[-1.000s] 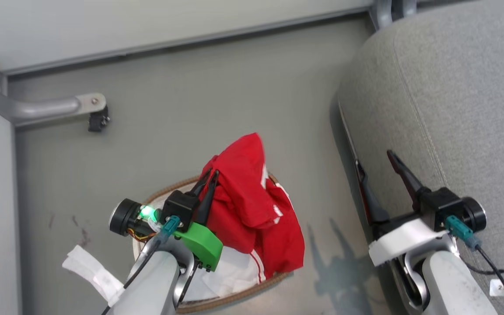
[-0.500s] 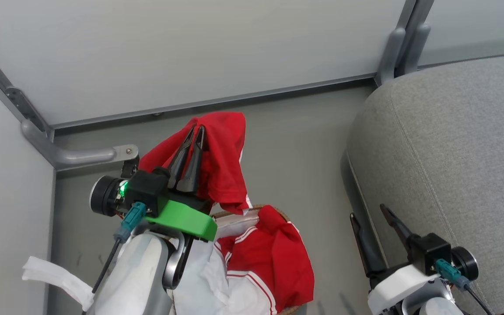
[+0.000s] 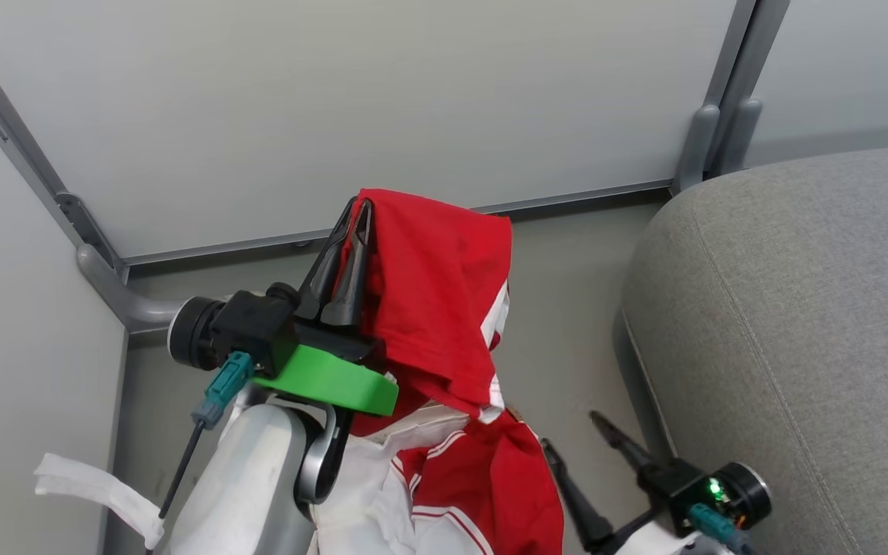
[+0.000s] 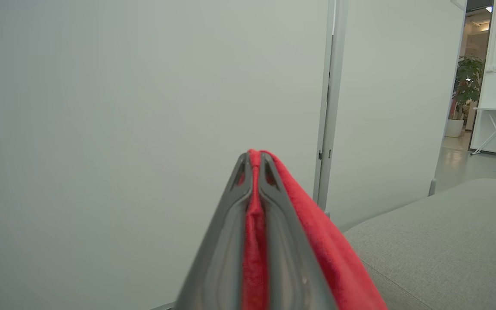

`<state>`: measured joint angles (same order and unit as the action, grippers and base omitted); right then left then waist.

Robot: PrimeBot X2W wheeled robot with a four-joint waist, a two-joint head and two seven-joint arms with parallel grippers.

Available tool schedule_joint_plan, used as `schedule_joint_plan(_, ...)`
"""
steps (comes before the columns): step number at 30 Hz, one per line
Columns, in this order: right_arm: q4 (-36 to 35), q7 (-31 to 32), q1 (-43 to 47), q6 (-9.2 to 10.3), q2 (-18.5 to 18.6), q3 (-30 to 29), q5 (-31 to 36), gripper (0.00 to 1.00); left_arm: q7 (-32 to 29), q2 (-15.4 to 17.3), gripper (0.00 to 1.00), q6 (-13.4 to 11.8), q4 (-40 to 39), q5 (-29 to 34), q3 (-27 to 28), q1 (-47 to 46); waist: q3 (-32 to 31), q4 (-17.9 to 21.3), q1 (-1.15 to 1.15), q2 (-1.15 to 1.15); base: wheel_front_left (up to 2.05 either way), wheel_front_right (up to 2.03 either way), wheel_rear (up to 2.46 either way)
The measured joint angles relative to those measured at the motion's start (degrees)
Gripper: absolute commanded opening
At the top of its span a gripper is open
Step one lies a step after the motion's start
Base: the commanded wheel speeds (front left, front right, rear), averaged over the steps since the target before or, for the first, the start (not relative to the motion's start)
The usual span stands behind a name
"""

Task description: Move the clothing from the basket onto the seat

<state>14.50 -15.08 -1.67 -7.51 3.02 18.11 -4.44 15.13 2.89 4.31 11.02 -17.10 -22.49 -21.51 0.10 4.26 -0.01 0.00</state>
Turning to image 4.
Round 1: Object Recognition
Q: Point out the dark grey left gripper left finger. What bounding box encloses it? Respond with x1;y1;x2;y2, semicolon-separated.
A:
175;152;254;310

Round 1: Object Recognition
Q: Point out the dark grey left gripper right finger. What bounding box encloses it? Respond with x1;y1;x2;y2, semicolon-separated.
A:
258;153;339;310

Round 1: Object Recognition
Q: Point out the red cloth garment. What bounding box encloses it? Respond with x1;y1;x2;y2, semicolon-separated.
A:
240;149;388;310

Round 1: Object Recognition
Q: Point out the white plant pot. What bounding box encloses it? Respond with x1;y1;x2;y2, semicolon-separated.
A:
445;119;465;138

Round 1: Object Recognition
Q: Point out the green potted plant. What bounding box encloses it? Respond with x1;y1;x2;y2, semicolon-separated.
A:
451;56;485;120

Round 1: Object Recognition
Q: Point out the grey metal partition post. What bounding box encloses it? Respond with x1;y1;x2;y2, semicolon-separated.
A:
313;0;349;214

